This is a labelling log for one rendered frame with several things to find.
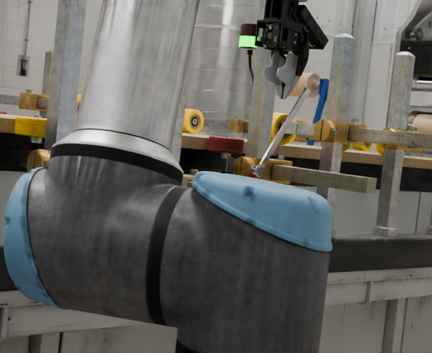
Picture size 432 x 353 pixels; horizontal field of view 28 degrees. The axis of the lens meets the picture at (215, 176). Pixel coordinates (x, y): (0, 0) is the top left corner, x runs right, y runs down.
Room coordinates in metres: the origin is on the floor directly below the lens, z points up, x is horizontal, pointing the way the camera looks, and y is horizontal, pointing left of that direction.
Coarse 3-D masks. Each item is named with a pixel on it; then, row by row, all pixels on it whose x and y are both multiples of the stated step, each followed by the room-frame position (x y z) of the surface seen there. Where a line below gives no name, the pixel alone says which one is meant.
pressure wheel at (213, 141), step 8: (216, 136) 1.96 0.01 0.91; (224, 136) 1.99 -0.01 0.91; (208, 144) 1.99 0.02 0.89; (216, 144) 1.96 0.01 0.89; (224, 144) 1.95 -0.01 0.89; (232, 144) 1.95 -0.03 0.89; (240, 144) 1.97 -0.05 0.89; (224, 152) 1.95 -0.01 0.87; (232, 152) 1.96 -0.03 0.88; (240, 152) 1.97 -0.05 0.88
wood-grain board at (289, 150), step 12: (0, 120) 1.63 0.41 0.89; (12, 120) 1.65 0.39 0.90; (12, 132) 1.65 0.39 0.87; (192, 144) 1.97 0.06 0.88; (204, 144) 2.00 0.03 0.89; (288, 144) 2.63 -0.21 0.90; (300, 144) 3.28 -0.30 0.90; (288, 156) 2.20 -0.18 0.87; (300, 156) 2.24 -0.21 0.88; (312, 156) 2.27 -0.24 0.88; (348, 156) 2.37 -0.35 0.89; (360, 156) 2.41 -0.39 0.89; (372, 156) 2.45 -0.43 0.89; (408, 156) 3.15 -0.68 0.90
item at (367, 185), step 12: (216, 156) 2.00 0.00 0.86; (228, 156) 1.98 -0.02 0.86; (216, 168) 1.98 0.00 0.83; (228, 168) 1.96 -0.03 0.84; (276, 168) 1.86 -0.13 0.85; (288, 168) 1.83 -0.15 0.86; (300, 168) 1.81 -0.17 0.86; (288, 180) 1.83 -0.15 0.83; (300, 180) 1.81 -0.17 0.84; (312, 180) 1.78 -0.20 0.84; (324, 180) 1.76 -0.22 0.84; (336, 180) 1.74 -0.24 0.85; (348, 180) 1.72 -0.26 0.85; (360, 180) 1.70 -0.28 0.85; (372, 180) 1.70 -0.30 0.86; (360, 192) 1.70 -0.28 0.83; (372, 192) 1.70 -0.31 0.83
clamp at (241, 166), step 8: (240, 160) 1.84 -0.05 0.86; (248, 160) 1.82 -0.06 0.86; (256, 160) 1.83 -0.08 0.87; (272, 160) 1.86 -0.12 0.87; (280, 160) 1.88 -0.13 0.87; (232, 168) 1.85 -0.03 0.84; (240, 168) 1.84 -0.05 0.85; (248, 168) 1.82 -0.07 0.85; (264, 168) 1.85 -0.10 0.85; (248, 176) 1.82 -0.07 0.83; (264, 176) 1.85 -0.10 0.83
